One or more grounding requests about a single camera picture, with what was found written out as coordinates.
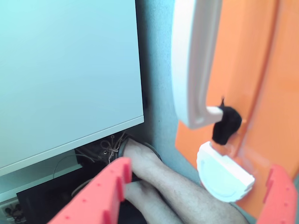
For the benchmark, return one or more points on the white box latch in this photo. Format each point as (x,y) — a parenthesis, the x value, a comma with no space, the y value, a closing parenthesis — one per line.
(219,177)

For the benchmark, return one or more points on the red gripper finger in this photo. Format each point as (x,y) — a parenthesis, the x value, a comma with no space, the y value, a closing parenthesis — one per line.
(282,200)
(98,200)

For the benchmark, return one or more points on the white cabinet panel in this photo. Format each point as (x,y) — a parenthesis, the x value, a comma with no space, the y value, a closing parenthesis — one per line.
(65,70)

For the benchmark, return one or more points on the dark laced shoe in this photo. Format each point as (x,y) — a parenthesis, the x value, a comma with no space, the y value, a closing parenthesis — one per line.
(109,149)

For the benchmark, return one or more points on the orange first aid box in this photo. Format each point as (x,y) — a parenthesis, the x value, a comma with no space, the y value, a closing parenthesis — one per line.
(257,58)

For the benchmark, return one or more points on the bare leg with shoe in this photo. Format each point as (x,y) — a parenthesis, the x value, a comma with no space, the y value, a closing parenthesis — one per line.
(177,186)

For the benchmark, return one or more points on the white power strip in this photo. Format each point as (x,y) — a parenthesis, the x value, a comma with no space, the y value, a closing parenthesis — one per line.
(10,211)

